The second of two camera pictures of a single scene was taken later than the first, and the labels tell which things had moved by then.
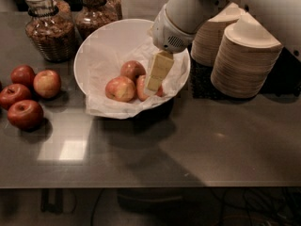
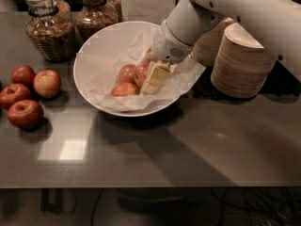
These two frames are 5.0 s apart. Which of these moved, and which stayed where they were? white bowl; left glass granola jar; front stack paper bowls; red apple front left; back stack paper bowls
Moved: white bowl
Stayed: back stack paper bowls; left glass granola jar; front stack paper bowls; red apple front left
